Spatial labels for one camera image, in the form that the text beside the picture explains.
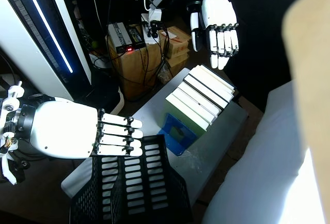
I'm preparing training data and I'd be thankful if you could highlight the white rounded base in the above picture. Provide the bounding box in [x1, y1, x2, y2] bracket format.
[102, 89, 126, 118]

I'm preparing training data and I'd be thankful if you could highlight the black mesh file rack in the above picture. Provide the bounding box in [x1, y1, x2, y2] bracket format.
[69, 134, 194, 224]

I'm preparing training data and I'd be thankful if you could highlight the large cardboard box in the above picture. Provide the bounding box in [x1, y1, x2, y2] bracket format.
[105, 34, 166, 101]

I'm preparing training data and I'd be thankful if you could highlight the silver power supply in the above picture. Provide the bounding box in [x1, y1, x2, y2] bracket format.
[107, 21, 133, 54]

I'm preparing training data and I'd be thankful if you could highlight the white column with light strip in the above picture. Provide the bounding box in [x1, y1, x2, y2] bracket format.
[0, 0, 93, 102]

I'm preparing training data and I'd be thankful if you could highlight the clear plastic bag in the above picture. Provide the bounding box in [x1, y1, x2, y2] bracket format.
[156, 66, 174, 83]

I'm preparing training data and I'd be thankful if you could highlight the blue metal bookend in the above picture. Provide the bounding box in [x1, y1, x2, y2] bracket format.
[157, 113, 199, 156]

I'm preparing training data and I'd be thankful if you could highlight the black power supply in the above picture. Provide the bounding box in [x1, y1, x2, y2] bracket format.
[127, 24, 147, 50]

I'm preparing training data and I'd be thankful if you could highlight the green cover book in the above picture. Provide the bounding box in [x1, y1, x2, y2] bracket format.
[164, 91, 217, 134]

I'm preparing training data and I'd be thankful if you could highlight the white power strip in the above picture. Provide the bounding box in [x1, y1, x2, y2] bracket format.
[140, 13, 162, 45]

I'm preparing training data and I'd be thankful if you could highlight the small plain cardboard box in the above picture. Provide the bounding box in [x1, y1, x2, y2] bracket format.
[164, 52, 191, 77]

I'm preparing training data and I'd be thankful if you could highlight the small cardboard box with label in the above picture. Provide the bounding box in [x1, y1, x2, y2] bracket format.
[157, 25, 193, 60]

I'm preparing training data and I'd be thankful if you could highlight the white power adapter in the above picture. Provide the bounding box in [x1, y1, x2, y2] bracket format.
[148, 6, 163, 23]

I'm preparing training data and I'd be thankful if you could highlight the white book letter K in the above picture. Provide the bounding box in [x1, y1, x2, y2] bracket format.
[190, 66, 236, 97]

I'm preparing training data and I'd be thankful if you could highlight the cream spine book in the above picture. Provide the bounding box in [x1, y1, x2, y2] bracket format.
[197, 64, 237, 90]

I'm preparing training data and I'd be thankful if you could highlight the white backdrop sheet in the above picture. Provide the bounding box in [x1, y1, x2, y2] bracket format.
[202, 78, 320, 224]

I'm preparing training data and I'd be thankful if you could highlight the beige blurred panel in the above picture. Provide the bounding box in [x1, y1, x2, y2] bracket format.
[282, 0, 330, 224]

